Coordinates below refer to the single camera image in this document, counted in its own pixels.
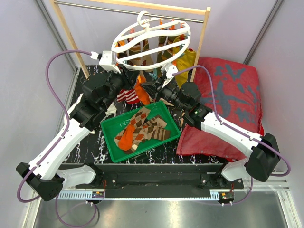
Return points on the red white striped sock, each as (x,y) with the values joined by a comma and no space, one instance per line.
(129,96)

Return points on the brown beige striped sock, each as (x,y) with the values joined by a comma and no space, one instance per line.
(155,128)

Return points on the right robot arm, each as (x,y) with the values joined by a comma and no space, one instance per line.
(261,151)

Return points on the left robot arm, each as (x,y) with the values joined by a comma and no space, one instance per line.
(42,174)

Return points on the mustard yellow sock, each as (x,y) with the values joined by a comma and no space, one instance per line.
(186,60)

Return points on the red patterned pillow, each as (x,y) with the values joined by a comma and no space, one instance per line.
(233,89)

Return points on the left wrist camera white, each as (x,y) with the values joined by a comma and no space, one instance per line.
(106,60)

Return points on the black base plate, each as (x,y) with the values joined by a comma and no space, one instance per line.
(160,182)

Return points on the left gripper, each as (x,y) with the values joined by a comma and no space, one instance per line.
(128,77)

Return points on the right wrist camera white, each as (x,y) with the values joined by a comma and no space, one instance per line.
(169,69)

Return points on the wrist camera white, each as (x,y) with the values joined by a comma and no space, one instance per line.
(169,69)
(106,60)

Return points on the green plastic tray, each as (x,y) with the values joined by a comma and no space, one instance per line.
(113,126)

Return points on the white round clip hanger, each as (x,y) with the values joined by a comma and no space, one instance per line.
(137,45)

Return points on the orange argyle sock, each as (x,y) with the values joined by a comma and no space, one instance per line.
(139,134)

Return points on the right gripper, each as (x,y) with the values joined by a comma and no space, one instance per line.
(154,89)

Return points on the teal clothespin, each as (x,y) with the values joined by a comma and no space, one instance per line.
(153,74)

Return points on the white cloth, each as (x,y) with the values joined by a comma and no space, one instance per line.
(111,109)

